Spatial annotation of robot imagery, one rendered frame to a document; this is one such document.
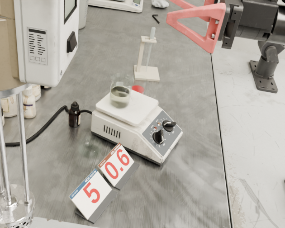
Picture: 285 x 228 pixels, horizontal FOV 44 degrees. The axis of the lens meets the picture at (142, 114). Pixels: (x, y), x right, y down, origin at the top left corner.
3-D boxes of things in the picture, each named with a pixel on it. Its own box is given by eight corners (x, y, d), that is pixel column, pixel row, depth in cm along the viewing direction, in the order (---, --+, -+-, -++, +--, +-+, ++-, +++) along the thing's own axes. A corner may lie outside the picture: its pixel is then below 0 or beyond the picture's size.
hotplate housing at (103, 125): (181, 138, 92) (188, 114, 88) (160, 168, 83) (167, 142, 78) (109, 106, 99) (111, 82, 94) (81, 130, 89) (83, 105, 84)
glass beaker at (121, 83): (103, 102, 86) (106, 73, 81) (121, 96, 89) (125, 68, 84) (117, 115, 82) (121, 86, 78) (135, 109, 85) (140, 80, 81)
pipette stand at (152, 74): (157, 68, 119) (163, 34, 112) (159, 82, 113) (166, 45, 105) (133, 66, 118) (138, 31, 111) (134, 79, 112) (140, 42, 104)
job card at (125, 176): (139, 165, 82) (142, 152, 80) (120, 190, 76) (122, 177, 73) (116, 154, 84) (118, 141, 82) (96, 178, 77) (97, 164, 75)
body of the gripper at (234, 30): (230, 5, 48) (284, 14, 48) (224, -17, 56) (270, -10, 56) (217, 49, 51) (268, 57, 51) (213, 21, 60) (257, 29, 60)
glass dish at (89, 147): (87, 162, 81) (88, 155, 79) (73, 149, 83) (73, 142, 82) (106, 152, 84) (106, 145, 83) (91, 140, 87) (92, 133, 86)
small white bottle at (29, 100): (27, 109, 93) (26, 81, 87) (38, 113, 92) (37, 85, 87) (19, 116, 90) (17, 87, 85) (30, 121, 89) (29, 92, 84)
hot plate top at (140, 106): (159, 103, 90) (160, 101, 89) (137, 128, 81) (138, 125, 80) (118, 87, 93) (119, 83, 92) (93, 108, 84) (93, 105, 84)
